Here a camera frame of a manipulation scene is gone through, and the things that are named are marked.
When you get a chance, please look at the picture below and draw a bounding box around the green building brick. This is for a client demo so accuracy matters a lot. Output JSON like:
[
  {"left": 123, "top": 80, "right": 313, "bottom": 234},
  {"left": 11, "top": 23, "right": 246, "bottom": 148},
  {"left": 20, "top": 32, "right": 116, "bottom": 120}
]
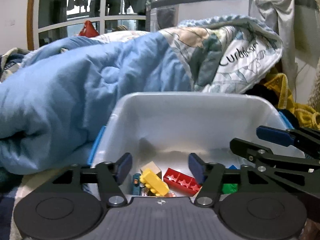
[{"left": 222, "top": 184, "right": 238, "bottom": 194}]

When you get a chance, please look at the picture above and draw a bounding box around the large red building brick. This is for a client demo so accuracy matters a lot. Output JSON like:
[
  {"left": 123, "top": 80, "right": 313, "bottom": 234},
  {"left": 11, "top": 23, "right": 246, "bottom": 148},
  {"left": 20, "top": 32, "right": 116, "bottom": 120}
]
[{"left": 163, "top": 168, "right": 202, "bottom": 196}]

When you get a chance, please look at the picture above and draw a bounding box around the wooden cube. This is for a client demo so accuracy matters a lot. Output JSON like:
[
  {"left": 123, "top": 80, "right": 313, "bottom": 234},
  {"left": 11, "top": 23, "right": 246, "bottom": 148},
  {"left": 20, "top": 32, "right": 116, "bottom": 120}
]
[{"left": 140, "top": 161, "right": 162, "bottom": 179}]

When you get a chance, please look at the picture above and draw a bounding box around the yellow building brick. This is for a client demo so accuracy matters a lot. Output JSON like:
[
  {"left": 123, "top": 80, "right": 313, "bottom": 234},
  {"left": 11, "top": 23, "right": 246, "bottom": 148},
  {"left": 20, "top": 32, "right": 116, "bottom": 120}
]
[{"left": 139, "top": 168, "right": 169, "bottom": 197}]

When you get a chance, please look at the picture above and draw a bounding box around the yellow garment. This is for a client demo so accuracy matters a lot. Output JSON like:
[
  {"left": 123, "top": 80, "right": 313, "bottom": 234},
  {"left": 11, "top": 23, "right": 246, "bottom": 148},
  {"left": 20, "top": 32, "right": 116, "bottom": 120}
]
[{"left": 264, "top": 69, "right": 319, "bottom": 131}]

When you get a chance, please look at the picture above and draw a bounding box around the blue building brick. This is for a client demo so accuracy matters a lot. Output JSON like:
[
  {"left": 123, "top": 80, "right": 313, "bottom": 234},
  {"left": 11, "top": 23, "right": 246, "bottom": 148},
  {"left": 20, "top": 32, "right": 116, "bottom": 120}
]
[{"left": 229, "top": 165, "right": 237, "bottom": 170}]

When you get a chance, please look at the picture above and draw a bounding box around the blue bin lid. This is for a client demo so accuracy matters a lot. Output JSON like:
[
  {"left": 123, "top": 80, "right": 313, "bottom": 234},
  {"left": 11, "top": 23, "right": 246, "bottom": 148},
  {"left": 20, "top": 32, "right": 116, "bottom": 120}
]
[{"left": 87, "top": 126, "right": 106, "bottom": 165}]

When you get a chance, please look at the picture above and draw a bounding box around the white plastic bin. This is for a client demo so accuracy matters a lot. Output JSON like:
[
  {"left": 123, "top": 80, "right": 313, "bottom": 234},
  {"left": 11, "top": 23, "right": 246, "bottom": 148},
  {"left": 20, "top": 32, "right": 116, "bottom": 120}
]
[{"left": 92, "top": 92, "right": 304, "bottom": 194}]

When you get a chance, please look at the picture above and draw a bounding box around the light blue quilt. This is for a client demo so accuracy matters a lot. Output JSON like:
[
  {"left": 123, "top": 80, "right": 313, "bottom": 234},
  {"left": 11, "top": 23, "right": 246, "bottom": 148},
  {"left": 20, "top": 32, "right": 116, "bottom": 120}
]
[{"left": 1, "top": 15, "right": 284, "bottom": 175}]

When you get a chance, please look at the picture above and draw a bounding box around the red bag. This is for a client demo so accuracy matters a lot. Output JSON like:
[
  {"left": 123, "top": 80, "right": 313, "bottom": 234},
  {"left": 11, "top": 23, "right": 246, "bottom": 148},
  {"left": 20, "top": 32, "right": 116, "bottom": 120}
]
[{"left": 79, "top": 20, "right": 99, "bottom": 38}]

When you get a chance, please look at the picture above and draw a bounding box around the grey cloth on rail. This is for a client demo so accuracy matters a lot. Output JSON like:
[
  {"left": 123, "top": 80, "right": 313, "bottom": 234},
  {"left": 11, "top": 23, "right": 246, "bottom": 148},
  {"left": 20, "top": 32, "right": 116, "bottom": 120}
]
[{"left": 251, "top": 0, "right": 298, "bottom": 89}]

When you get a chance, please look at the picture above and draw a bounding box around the window with frame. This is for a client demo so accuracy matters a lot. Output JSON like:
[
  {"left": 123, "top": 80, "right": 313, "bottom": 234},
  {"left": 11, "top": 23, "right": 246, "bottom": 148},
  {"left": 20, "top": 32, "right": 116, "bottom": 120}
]
[{"left": 27, "top": 0, "right": 158, "bottom": 50}]

